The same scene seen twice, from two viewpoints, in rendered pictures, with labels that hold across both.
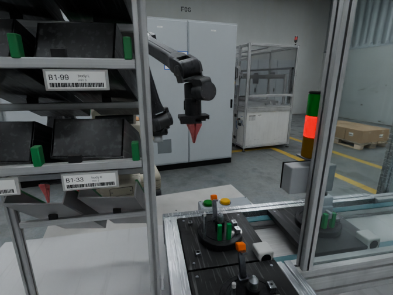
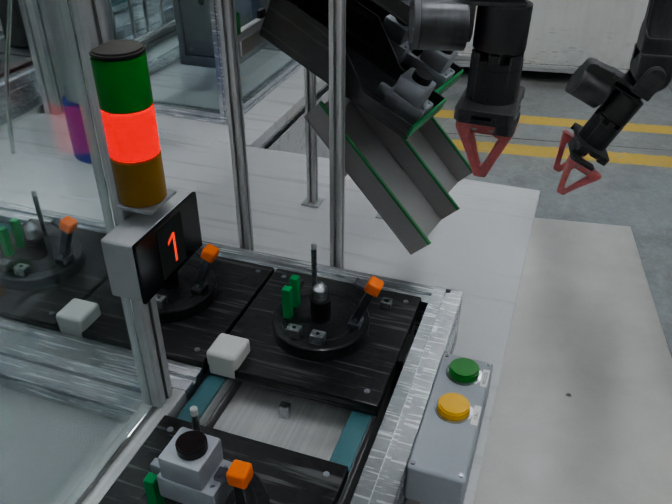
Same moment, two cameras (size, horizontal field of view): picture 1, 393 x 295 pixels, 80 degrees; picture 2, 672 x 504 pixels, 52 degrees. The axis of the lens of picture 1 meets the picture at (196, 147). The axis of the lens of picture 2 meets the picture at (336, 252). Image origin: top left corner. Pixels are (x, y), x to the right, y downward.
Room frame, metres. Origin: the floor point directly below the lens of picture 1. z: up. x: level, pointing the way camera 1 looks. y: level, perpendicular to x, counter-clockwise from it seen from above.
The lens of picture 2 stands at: (1.04, -0.73, 1.60)
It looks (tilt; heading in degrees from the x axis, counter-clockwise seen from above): 33 degrees down; 120
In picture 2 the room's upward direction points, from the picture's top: straight up
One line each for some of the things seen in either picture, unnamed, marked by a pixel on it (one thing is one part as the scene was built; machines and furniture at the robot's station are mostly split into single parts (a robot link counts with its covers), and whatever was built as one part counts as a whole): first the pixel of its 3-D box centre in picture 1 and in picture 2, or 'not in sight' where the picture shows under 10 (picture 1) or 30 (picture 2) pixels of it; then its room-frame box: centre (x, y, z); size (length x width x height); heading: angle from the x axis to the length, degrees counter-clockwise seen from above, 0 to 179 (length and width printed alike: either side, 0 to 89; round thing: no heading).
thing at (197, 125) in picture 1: (190, 130); (486, 136); (0.81, 0.02, 1.27); 0.07 x 0.07 x 0.09; 10
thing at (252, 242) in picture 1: (220, 223); (319, 304); (0.63, -0.07, 1.01); 0.24 x 0.24 x 0.13; 11
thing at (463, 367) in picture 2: (208, 203); (463, 372); (0.84, -0.05, 0.96); 0.04 x 0.04 x 0.02
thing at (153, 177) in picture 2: (313, 146); (139, 175); (0.55, -0.28, 1.28); 0.05 x 0.05 x 0.05
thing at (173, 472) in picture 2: not in sight; (186, 462); (0.68, -0.41, 1.06); 0.08 x 0.04 x 0.07; 9
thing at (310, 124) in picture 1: (316, 126); (131, 129); (0.55, -0.28, 1.33); 0.05 x 0.05 x 0.05
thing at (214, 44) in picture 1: (206, 98); not in sight; (4.08, -0.17, 1.12); 0.80 x 0.54 x 2.25; 109
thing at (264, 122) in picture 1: (235, 92); not in sight; (6.01, -0.96, 1.13); 2.66 x 1.46 x 2.25; 19
